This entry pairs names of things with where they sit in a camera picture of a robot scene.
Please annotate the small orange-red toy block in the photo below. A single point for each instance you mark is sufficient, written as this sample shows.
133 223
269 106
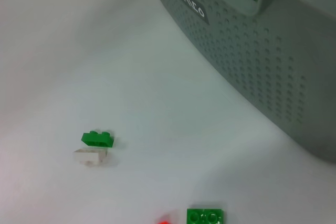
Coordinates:
164 221

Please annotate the green notched toy block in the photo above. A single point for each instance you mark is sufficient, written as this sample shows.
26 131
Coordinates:
98 139

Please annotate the white toy block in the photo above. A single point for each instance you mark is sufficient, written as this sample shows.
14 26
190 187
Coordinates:
89 158

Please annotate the grey-green perforated storage basket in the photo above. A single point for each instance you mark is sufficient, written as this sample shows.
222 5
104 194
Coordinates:
262 64

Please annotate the green rectangular toy block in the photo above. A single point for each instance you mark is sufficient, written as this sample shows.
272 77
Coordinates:
204 216

